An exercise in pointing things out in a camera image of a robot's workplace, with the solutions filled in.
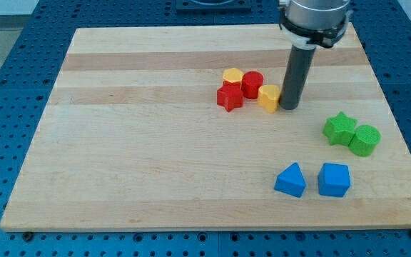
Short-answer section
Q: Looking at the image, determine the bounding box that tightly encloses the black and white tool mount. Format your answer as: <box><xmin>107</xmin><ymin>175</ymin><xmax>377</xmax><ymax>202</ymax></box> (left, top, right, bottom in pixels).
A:
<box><xmin>279</xmin><ymin>9</ymin><xmax>352</xmax><ymax>50</ymax></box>

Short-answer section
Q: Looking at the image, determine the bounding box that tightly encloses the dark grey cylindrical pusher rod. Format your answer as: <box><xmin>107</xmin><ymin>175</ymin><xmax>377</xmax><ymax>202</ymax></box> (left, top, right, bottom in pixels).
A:
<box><xmin>279</xmin><ymin>46</ymin><xmax>315</xmax><ymax>110</ymax></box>

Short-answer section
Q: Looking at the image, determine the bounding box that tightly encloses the yellow heart block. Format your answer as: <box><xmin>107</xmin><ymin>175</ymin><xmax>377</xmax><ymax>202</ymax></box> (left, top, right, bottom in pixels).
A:
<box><xmin>257</xmin><ymin>84</ymin><xmax>280</xmax><ymax>113</ymax></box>

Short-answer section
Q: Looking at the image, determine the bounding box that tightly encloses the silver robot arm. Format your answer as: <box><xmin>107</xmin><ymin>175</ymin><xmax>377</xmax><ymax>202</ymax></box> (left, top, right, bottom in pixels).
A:
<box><xmin>279</xmin><ymin>0</ymin><xmax>352</xmax><ymax>110</ymax></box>

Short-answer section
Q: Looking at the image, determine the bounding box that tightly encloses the red star block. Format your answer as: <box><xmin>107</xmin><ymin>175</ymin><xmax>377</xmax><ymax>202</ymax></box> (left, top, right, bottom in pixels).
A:
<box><xmin>216</xmin><ymin>86</ymin><xmax>243</xmax><ymax>112</ymax></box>

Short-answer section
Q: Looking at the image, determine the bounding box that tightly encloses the green star block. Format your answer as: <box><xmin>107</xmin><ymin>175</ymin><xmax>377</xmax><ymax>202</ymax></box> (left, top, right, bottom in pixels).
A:
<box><xmin>323</xmin><ymin>111</ymin><xmax>357</xmax><ymax>146</ymax></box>

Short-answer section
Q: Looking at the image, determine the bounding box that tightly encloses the red cylinder block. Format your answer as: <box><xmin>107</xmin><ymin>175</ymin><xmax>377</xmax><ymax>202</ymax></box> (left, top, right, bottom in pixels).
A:
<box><xmin>241</xmin><ymin>71</ymin><xmax>264</xmax><ymax>99</ymax></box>

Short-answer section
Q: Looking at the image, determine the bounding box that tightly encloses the yellow hexagon block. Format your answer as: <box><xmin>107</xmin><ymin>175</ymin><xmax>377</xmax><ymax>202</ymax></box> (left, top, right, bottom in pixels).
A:
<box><xmin>222</xmin><ymin>68</ymin><xmax>244</xmax><ymax>84</ymax></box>

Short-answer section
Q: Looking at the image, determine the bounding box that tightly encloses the green cylinder block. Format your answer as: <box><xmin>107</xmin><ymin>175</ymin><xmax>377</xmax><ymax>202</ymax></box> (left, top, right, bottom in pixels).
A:
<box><xmin>348</xmin><ymin>124</ymin><xmax>381</xmax><ymax>157</ymax></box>

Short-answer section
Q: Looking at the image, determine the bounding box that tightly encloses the blue triangle block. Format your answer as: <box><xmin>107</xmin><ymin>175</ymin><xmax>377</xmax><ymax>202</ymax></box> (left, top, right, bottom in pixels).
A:
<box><xmin>274</xmin><ymin>162</ymin><xmax>307</xmax><ymax>198</ymax></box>

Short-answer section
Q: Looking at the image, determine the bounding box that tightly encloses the blue cube block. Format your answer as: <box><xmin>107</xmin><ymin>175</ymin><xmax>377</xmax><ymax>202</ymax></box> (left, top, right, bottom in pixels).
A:
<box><xmin>318</xmin><ymin>163</ymin><xmax>351</xmax><ymax>198</ymax></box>

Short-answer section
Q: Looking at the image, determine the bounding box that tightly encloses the wooden board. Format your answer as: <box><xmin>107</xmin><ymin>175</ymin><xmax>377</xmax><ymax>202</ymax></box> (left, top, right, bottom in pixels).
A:
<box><xmin>0</xmin><ymin>24</ymin><xmax>411</xmax><ymax>232</ymax></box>

